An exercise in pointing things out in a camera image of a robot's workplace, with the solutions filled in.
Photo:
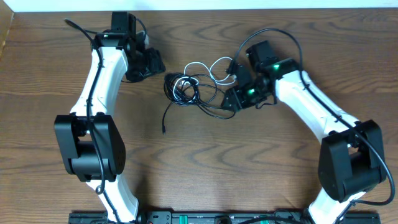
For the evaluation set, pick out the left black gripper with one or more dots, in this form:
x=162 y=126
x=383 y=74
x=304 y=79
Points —
x=157 y=65

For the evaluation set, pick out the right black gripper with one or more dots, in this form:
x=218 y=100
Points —
x=237 y=101

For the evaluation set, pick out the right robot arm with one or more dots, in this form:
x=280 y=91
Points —
x=351 y=160

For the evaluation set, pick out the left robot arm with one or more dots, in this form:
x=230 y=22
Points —
x=90 y=144

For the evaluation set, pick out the cardboard box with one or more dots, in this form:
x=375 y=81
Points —
x=6 y=18

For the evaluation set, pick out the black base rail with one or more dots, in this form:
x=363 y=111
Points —
x=166 y=217

